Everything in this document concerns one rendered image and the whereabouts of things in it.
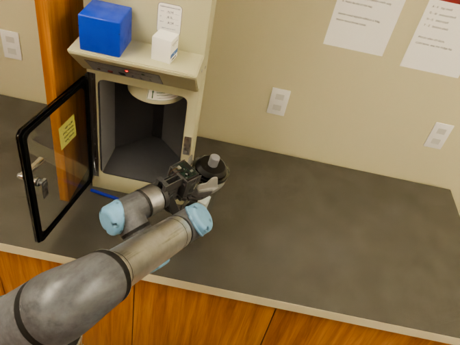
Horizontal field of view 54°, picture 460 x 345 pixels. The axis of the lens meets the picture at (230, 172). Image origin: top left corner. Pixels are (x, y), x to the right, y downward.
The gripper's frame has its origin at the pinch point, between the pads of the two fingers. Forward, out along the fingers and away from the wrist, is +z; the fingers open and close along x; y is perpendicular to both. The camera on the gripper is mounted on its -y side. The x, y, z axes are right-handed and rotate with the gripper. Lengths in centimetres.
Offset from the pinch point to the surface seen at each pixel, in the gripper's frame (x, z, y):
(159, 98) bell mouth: 24.0, -1.1, 10.5
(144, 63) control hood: 19.6, -13.3, 28.1
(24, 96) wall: 95, -3, -38
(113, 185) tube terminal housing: 29.3, -8.4, -27.7
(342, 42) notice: 6, 62, 27
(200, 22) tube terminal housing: 18.0, 1.1, 37.5
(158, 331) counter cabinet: -11, -13, -63
